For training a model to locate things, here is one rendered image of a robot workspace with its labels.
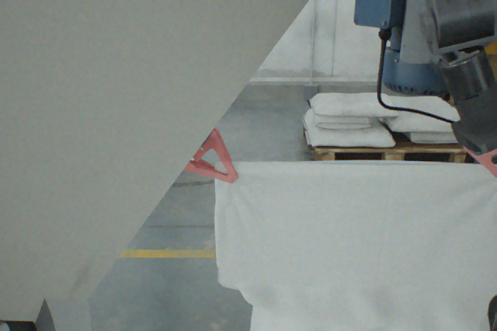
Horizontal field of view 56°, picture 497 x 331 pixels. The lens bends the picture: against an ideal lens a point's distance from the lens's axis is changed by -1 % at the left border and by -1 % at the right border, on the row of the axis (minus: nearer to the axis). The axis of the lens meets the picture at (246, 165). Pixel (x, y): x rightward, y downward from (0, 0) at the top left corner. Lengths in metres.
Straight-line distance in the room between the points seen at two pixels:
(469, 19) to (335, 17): 5.11
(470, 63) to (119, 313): 1.77
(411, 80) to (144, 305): 1.56
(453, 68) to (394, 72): 0.33
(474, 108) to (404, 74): 0.31
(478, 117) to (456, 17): 0.14
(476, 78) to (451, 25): 0.08
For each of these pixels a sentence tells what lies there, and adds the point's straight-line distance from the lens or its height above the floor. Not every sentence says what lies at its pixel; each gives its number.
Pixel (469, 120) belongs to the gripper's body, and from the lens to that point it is 0.69.
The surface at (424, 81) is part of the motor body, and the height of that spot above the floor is 1.12.
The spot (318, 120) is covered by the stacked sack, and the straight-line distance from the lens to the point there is 3.64.
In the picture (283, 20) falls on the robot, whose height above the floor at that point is 1.27.
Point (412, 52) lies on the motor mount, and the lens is 0.91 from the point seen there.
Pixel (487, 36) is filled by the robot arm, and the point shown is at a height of 1.23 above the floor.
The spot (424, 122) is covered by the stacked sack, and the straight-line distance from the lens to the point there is 3.70.
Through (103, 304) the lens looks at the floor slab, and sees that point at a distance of 2.20.
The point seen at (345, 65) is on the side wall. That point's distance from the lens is 5.82.
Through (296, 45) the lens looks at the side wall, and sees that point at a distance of 5.70.
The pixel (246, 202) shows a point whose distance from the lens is 0.68.
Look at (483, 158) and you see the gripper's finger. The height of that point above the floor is 1.07.
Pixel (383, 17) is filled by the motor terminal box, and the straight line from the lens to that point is 0.90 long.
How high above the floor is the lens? 1.28
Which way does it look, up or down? 21 degrees down
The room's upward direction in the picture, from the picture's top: straight up
